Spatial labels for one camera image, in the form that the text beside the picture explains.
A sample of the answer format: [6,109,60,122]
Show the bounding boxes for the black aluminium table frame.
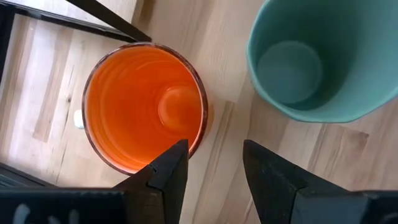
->
[0,0,137,189]

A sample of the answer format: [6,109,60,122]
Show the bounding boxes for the orange mug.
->
[73,42,210,175]

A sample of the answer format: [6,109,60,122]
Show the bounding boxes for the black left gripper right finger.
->
[243,139,349,224]

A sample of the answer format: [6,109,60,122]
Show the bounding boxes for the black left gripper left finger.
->
[113,139,190,224]

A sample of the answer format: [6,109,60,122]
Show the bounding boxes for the wooden shelf black metal frame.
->
[65,0,152,43]

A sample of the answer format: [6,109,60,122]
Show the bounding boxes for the teal mug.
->
[246,0,398,124]

